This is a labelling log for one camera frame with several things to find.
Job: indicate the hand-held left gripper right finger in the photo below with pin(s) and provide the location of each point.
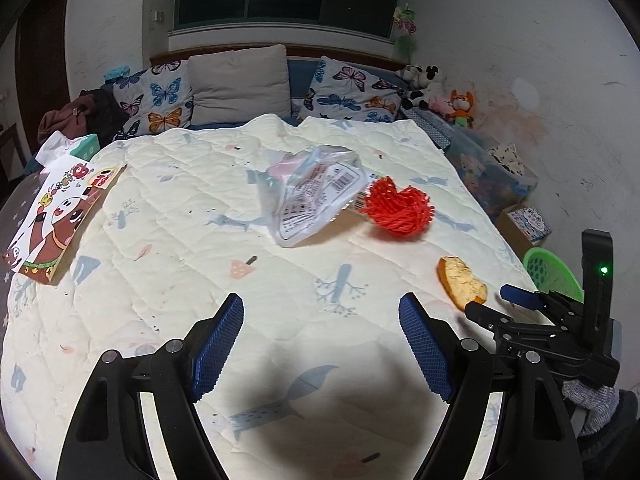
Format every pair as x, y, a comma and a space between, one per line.
425, 345

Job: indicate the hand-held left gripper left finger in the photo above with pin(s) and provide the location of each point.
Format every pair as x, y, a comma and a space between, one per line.
220, 345

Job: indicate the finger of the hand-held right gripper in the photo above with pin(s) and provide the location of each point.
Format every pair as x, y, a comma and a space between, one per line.
520, 297
487, 317

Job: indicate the green plastic basket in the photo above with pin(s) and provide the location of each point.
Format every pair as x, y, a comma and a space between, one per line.
550, 270

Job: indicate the person's right forearm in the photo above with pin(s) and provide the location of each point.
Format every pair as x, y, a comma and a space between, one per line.
597, 410

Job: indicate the patterned cardboard box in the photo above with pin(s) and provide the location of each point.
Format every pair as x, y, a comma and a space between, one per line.
527, 222

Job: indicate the white printed quilt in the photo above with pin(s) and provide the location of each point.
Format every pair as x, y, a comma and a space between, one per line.
200, 240

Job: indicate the clear storage box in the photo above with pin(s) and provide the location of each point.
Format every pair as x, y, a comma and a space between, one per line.
490, 175

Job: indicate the red foam fruit net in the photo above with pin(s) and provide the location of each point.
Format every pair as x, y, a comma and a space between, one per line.
400, 207

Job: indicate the clear plastic bag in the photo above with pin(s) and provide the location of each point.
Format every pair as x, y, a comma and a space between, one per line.
310, 195

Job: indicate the blue patterned cloth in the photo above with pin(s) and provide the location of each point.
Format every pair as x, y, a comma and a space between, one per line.
430, 125

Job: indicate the orange fox plush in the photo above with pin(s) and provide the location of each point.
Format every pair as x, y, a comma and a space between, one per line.
462, 107

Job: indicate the cartoon picture book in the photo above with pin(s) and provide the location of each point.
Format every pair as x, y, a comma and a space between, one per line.
55, 220

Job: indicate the pink plush toy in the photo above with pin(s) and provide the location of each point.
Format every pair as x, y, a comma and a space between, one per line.
442, 105

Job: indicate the black white cow plush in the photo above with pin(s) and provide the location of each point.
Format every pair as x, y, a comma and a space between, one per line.
422, 82

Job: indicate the green tissue packet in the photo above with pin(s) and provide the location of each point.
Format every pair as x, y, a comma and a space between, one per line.
85, 147

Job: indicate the butterfly print pillow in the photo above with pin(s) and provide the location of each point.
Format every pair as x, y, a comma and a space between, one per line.
155, 100
350, 90

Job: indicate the black garment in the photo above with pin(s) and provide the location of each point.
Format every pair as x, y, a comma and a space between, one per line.
107, 112

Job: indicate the white bag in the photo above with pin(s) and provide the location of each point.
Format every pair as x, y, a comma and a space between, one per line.
55, 146

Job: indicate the grey pillow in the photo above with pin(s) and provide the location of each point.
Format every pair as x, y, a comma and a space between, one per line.
240, 85

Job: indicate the brown garment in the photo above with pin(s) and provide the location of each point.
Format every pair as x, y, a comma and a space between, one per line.
62, 117

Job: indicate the teal packet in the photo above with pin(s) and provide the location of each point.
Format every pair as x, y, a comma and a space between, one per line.
117, 73

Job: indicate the hanging flower decoration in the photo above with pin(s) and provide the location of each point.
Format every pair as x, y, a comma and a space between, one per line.
407, 25

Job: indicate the dark wooden door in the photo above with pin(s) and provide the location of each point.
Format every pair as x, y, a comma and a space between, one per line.
40, 45

